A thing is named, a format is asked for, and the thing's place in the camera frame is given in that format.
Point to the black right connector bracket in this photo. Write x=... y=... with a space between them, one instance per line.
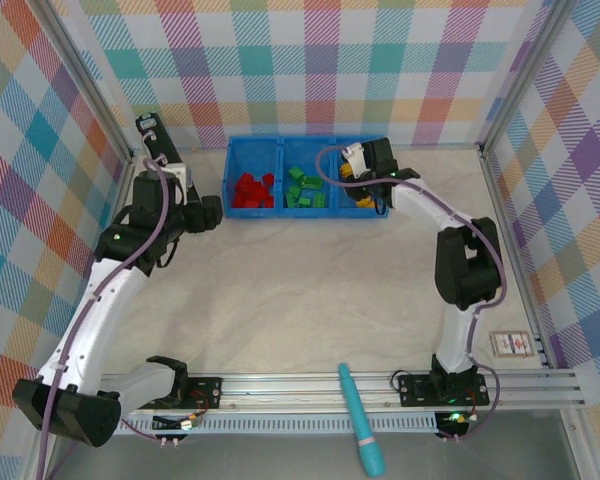
x=455 y=417

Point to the black connector bracket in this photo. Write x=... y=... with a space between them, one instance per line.
x=172 y=424
x=455 y=417

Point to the teal pen-shaped tool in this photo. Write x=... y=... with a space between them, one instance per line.
x=362 y=425

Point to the long red lego brick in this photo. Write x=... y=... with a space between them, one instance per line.
x=251 y=202
x=241 y=191
x=255 y=191
x=237 y=202

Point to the aluminium front rail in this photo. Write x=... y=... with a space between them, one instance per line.
x=290 y=392

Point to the black left connector bracket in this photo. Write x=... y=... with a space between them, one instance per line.
x=172 y=424

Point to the small printed card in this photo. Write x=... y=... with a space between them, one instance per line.
x=511 y=344

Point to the blue plastic bin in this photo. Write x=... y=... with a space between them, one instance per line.
x=307 y=155
x=347 y=207
x=252 y=155

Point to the aluminium right frame post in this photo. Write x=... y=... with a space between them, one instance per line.
x=525 y=75

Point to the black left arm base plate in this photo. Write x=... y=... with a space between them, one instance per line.
x=205 y=392

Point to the aluminium rail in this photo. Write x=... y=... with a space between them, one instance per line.
x=506 y=225
x=290 y=392

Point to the aluminium left frame post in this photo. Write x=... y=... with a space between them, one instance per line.
x=87 y=75

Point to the aluminium right side rail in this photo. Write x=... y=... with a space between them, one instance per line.
x=506 y=225

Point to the green lego brick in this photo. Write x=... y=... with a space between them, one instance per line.
x=295 y=191
x=312 y=182
x=296 y=173
x=320 y=199
x=305 y=201
x=292 y=201

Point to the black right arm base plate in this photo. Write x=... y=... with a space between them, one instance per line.
x=415 y=390

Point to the aluminium frame post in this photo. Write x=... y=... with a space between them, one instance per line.
x=525 y=75
x=87 y=75

